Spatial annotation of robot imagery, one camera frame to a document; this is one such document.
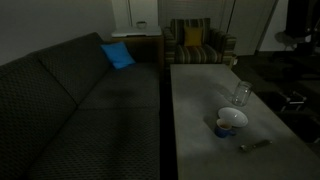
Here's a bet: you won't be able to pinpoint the blue cushion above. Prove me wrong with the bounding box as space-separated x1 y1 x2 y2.
100 41 137 71

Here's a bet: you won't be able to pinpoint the wooden side table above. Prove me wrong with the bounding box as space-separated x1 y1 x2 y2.
111 34 165 67

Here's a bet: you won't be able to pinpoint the window blinds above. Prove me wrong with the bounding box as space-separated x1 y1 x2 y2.
157 0 235 30

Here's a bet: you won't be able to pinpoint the black office chair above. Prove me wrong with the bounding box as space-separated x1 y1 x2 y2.
275 30 320 58

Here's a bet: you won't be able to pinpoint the clear glass jar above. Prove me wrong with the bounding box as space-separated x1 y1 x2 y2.
231 80 253 107

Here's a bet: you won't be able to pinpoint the white ceramic bowl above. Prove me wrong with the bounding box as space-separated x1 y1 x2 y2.
217 106 249 128

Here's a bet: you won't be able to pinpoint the white flat board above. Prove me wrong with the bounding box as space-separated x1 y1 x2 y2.
111 26 163 38

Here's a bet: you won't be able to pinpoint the wicker waste basket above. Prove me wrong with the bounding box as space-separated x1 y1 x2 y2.
229 55 240 69

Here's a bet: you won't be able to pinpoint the dark grey fabric sofa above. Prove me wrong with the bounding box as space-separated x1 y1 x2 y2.
0 31 162 180

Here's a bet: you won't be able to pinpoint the metal spoon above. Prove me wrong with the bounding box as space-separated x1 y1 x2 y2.
239 139 273 154

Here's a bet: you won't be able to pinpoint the yellow cushion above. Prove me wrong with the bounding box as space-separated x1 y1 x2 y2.
183 26 204 47

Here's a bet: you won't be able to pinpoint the striped armchair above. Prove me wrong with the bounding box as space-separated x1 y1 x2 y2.
162 17 238 66

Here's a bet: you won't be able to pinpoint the black floor equipment box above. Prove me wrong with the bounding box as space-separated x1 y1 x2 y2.
278 90 308 113

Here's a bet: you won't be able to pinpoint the blue ceramic mug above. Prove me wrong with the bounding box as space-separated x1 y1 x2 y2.
214 118 237 140

